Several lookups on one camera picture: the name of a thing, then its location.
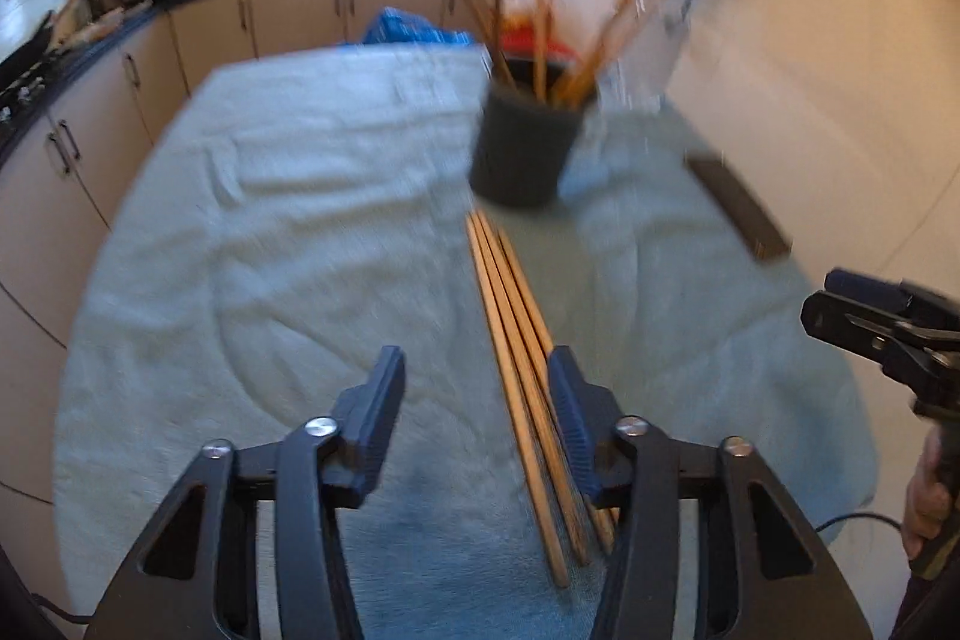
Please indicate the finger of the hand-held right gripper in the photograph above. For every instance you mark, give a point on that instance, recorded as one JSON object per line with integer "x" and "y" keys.
{"x": 870, "y": 295}
{"x": 844, "y": 321}

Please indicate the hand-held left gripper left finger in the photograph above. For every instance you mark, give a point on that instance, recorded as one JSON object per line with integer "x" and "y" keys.
{"x": 375, "y": 407}

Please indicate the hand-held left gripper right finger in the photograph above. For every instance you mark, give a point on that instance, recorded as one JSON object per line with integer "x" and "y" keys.
{"x": 574, "y": 415}

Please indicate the set of wooden chopsticks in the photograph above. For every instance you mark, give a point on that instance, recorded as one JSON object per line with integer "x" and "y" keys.
{"x": 517, "y": 340}

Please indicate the grey perforated utensil holder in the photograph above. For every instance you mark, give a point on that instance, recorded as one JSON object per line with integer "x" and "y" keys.
{"x": 525, "y": 153}

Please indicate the person's right hand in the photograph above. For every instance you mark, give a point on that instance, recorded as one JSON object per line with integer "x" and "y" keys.
{"x": 924, "y": 497}

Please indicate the smartphone in brown clear case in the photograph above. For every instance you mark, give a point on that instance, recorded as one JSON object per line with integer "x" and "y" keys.
{"x": 739, "y": 205}

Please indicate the grey-blue table cloth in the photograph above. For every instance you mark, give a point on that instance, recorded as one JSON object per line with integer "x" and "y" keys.
{"x": 300, "y": 235}

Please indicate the clear plastic pitcher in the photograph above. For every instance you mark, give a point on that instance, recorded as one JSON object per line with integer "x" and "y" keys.
{"x": 637, "y": 78}

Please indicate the red plastic container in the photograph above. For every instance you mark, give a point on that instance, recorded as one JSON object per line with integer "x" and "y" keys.
{"x": 525, "y": 44}

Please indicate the blue plastic bag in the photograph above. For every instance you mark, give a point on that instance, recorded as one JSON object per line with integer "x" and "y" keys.
{"x": 412, "y": 27}

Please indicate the beige base cabinets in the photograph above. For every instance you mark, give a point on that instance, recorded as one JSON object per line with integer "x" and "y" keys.
{"x": 300, "y": 10}

